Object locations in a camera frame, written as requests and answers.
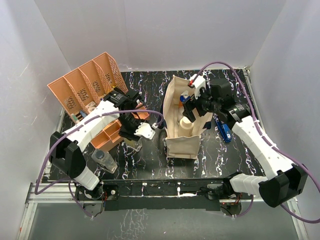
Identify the tilted clear square bottle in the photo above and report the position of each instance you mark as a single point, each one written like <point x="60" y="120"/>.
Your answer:
<point x="104" y="160"/>

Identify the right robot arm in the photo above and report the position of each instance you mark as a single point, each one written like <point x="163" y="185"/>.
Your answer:
<point x="283" y="179"/>

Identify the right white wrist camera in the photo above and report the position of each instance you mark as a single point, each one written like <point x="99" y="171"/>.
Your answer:
<point x="197" y="83"/>

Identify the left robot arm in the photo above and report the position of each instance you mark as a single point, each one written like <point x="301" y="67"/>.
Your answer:
<point x="66" y="149"/>

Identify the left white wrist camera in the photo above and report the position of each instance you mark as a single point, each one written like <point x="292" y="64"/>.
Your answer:
<point x="146" y="130"/>

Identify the cream cylindrical bottle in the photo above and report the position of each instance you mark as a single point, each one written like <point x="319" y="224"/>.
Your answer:
<point x="185" y="127"/>

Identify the beige canvas tote bag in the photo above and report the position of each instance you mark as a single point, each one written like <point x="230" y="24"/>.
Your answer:
<point x="181" y="147"/>

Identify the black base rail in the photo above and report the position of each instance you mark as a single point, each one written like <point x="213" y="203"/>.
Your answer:
<point x="158" y="194"/>

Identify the clear square bottle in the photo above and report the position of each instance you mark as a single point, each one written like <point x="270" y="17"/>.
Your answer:
<point x="135" y="145"/>
<point x="104" y="160"/>

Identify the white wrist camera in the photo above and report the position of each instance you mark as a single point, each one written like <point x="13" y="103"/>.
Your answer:
<point x="197" y="83"/>
<point x="146" y="130"/>

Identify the pink plastic desk organizer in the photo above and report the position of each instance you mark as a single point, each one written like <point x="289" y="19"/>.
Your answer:
<point x="96" y="97"/>

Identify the orange bottle blue cap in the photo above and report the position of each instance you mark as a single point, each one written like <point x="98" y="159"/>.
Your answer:
<point x="183" y="98"/>

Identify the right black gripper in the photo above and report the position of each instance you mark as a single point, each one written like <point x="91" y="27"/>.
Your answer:
<point x="191" y="103"/>

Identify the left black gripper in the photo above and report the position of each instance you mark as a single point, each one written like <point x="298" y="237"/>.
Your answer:
<point x="130" y="134"/>

